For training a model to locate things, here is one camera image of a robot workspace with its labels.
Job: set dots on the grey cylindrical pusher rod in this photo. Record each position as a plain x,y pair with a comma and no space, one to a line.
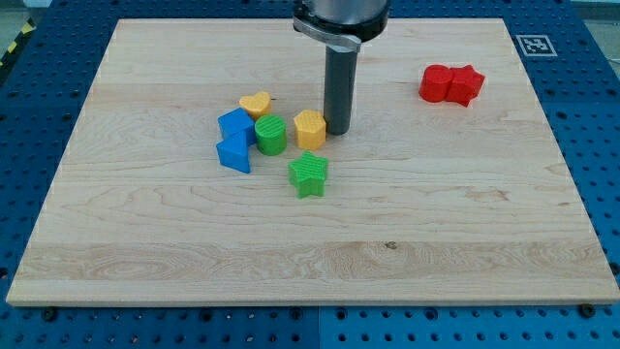
340,74

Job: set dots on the red star block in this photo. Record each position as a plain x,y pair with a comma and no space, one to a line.
465,85

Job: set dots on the white fiducial marker tag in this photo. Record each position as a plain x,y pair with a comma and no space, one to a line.
536,45

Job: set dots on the green cylinder block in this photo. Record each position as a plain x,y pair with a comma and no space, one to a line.
271,134

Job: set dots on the green star block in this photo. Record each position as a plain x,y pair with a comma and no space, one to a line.
308,174

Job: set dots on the blue cube block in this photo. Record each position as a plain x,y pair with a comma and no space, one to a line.
238,121

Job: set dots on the yellow heart block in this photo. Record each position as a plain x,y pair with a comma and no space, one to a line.
257,105

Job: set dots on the red cylinder block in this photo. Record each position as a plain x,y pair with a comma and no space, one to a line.
435,83

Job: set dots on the wooden board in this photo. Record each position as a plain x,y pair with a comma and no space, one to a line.
425,203

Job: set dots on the yellow hexagon block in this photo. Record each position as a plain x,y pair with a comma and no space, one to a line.
310,129

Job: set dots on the blue triangle block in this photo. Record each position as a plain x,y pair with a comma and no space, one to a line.
233,153

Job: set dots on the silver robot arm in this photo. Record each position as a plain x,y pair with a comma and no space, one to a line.
342,25

